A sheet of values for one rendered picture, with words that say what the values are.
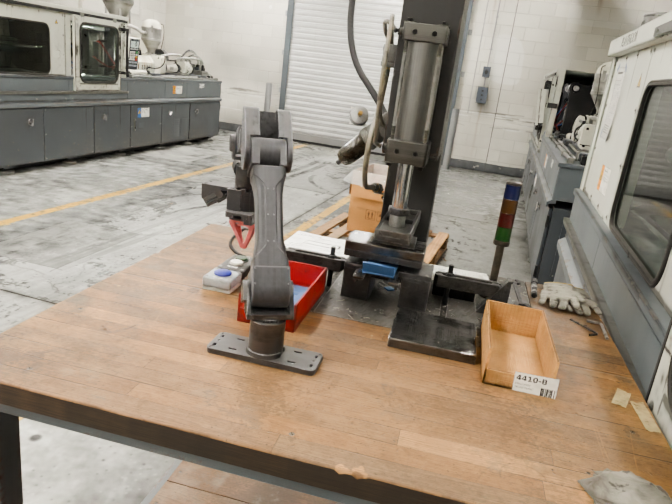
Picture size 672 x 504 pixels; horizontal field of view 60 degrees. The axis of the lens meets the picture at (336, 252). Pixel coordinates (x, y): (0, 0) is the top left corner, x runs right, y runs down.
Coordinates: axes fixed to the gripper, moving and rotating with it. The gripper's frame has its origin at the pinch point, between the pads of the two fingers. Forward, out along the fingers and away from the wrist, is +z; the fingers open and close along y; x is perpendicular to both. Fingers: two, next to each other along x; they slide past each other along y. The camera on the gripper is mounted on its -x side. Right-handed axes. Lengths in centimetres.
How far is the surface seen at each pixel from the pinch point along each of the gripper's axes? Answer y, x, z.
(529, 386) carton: 31, 67, 5
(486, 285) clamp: -3, 58, 0
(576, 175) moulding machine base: -297, 125, 12
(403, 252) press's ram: 2.9, 38.9, -6.2
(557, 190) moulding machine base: -297, 115, 25
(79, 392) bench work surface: 61, -1, 6
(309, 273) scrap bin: 2.6, 17.9, 3.1
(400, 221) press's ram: -0.6, 36.9, -12.2
